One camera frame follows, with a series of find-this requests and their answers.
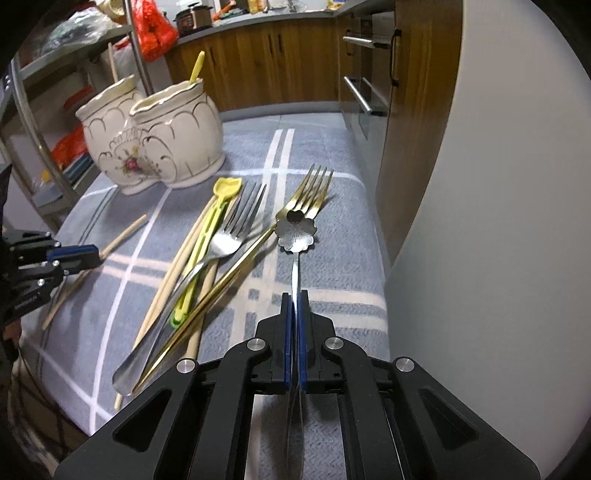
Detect built-in steel oven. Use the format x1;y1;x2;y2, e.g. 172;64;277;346
339;11;398;141

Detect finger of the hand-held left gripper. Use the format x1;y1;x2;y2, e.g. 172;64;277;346
8;231;102;277
0;263;66;324

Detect yellow plastic spoon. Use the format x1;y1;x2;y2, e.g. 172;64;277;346
189;50;206;85

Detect yellow green silicone spatula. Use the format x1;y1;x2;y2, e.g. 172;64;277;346
171;176;243;328

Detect orange plastic bag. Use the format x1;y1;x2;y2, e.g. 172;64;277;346
51;124;90;167

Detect metal shelf rack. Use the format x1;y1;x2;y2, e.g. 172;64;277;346
0;0;155;232

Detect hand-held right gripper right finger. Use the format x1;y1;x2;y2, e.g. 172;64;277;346
297;290;541;480

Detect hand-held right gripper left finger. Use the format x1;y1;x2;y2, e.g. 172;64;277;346
54;292;296;480

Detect grey plaid tablecloth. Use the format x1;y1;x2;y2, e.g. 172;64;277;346
18;127;393;480

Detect hanging red plastic bag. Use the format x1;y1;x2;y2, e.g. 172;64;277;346
131;0;180;61

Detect cream ceramic double utensil holder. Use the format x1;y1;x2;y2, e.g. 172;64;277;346
75;76;227;195

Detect grey kitchen countertop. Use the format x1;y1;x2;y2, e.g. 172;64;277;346
175;0;393;44

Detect silver fork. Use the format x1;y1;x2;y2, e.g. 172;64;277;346
112;181;268;397

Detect wooden kitchen cabinets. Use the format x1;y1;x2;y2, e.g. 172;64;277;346
164;0;462;264

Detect clear plastic bag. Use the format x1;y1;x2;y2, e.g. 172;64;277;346
44;9;123;51

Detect gold fork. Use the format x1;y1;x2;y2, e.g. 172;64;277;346
131;164;334;396

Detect electric pressure cooker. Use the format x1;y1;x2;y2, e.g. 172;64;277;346
173;2;214;31

